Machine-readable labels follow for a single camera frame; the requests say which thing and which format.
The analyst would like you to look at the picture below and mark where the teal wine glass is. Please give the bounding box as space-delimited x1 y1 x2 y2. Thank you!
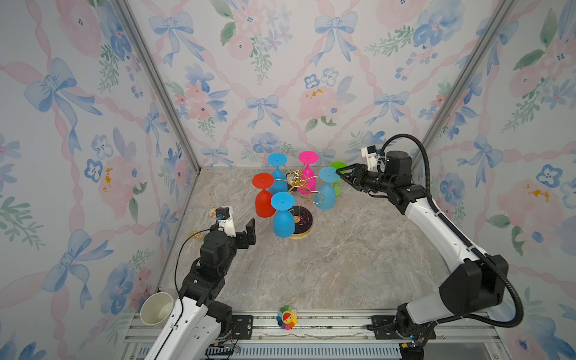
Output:
314 166 341 211

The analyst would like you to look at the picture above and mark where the gold wire glass rack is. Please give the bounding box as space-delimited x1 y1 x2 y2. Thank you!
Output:
286 169 325 239

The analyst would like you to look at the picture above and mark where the aluminium mounting rail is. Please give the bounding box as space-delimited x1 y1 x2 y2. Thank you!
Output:
117 310 511 359

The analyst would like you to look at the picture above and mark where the pink wine glass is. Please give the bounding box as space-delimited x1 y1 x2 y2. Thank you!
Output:
298 151 319 195

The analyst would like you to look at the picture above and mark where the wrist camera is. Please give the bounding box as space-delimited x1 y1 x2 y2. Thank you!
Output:
214 206 236 238
361 145 381 171

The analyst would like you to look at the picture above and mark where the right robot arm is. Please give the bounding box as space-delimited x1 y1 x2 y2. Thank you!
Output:
336 151 509 341

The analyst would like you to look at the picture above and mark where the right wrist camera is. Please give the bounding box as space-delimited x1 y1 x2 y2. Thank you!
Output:
361 145 381 171

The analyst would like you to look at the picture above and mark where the white paper cup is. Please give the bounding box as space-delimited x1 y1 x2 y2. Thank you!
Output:
140 292 174 329

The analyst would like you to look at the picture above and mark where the frame post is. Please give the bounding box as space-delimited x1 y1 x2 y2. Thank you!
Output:
111 0 201 176
421 0 518 158

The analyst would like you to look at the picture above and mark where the back blue wine glass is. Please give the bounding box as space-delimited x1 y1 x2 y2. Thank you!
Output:
268 153 288 194

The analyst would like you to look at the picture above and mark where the front blue wine glass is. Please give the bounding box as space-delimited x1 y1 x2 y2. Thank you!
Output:
271 191 296 239

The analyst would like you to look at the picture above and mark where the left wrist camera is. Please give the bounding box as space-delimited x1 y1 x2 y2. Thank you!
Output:
214 206 236 238

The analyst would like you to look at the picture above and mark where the rainbow flower toy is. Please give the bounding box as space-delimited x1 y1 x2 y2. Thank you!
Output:
276 305 298 331

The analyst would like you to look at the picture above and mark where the green wine glass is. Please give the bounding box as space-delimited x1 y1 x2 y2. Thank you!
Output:
329 160 348 197

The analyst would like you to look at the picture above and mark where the right frame post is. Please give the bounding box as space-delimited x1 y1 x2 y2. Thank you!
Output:
421 0 518 158

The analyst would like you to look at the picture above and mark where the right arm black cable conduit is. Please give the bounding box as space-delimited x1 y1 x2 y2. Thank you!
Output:
379 133 525 329

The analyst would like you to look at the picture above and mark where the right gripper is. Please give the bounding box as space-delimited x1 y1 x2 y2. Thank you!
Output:
335 165 394 197

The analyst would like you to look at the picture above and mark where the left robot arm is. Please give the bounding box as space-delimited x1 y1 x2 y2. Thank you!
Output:
146 218 257 359

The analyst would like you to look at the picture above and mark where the red wine glass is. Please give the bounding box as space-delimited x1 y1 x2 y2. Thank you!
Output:
252 172 276 218

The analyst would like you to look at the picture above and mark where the left frame post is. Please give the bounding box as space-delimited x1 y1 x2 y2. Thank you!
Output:
111 0 201 176

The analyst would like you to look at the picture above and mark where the blue wine glass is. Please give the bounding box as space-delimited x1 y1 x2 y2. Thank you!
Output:
271 191 296 239
268 153 288 194

